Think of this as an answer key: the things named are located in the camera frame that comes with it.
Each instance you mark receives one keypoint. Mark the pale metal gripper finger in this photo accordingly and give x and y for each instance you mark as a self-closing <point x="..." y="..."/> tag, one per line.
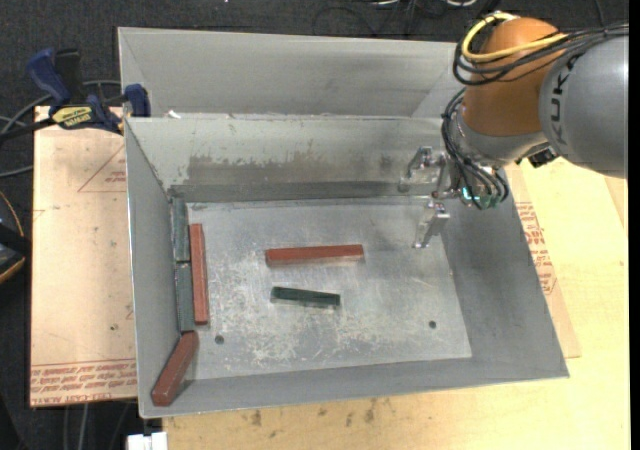
<point x="429" y="225"/>
<point x="417" y="170"/>

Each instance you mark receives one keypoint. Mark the grey metal bin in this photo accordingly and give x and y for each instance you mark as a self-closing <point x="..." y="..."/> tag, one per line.
<point x="320" y="218"/>

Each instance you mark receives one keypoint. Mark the red-brown flat block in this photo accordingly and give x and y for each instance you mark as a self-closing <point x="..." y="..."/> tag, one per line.
<point x="175" y="369"/>
<point x="315" y="255"/>
<point x="199" y="273"/>

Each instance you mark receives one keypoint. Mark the dark green flat block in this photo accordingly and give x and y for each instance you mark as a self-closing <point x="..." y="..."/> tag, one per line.
<point x="305" y="297"/>
<point x="181" y="230"/>
<point x="185" y="298"/>

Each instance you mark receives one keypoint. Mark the brown cardboard board red print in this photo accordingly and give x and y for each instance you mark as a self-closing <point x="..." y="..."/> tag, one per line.
<point x="80" y="248"/>

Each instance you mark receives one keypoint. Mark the black cylinder on white bracket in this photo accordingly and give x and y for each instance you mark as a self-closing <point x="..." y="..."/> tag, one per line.
<point x="544" y="157"/>

